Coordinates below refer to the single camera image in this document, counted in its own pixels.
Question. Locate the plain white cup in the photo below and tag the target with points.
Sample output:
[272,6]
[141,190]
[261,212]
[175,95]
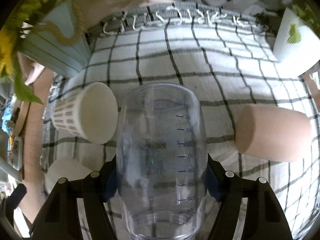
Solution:
[64,167]

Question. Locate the pink cup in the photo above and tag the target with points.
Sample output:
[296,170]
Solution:
[273,133]

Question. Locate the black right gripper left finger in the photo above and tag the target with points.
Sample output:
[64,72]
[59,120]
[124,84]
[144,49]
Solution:
[59,216]

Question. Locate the light blue ribbed vase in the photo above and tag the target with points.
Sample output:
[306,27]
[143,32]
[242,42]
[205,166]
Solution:
[58,42]

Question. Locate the black white checkered cloth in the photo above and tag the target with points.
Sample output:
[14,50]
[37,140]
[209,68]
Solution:
[226,59]

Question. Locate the clear plastic measuring cup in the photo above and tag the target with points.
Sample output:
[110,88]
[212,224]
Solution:
[161,162]

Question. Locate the sunflower bouquet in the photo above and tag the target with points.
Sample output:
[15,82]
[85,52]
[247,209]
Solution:
[14,29]

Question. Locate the white patterned paper cup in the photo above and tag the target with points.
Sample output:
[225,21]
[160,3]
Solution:
[91,113]

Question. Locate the green potted plant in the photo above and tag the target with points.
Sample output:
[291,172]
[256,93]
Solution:
[292,25]

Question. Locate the white plant pot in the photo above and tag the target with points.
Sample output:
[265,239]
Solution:
[296,47]

